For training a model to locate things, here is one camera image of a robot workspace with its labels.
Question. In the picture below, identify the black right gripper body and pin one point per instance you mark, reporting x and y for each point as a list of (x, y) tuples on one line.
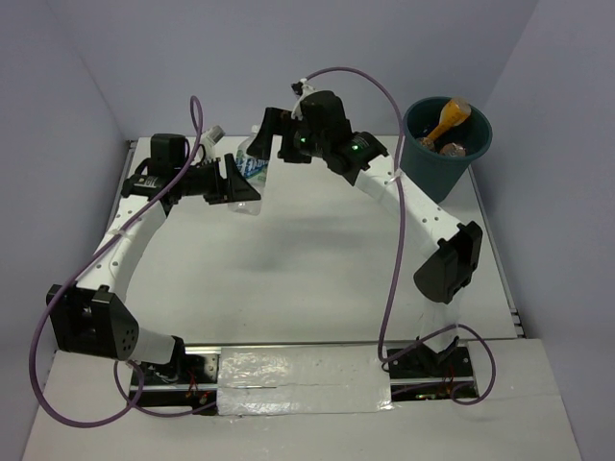
[(305, 144)]

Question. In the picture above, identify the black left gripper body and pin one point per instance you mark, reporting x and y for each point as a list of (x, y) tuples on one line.
[(206, 181)]

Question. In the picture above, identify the clear bottle blue label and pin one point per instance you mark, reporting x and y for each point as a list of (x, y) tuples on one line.
[(254, 171)]

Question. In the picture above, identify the orange label tea bottle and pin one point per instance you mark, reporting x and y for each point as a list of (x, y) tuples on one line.
[(453, 150)]

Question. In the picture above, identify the orange bottle blue label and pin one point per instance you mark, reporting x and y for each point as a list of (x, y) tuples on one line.
[(455, 112)]

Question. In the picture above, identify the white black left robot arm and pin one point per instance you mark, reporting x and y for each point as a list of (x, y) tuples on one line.
[(90, 316)]

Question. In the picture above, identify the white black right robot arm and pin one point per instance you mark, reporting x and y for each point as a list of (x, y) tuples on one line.
[(451, 248)]

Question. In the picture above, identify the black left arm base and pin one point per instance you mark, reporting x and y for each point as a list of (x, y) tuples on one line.
[(193, 386)]

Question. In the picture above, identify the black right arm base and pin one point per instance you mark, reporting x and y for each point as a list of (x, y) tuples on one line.
[(418, 367)]

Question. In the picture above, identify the dark green ribbed bin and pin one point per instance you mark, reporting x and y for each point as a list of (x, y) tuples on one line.
[(437, 175)]

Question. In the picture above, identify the white foil covered panel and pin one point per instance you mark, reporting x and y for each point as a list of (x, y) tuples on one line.
[(301, 380)]

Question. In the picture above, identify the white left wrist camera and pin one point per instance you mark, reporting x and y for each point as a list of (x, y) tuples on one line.
[(212, 135)]

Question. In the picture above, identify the aluminium table edge rail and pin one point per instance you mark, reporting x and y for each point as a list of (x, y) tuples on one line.
[(514, 311)]

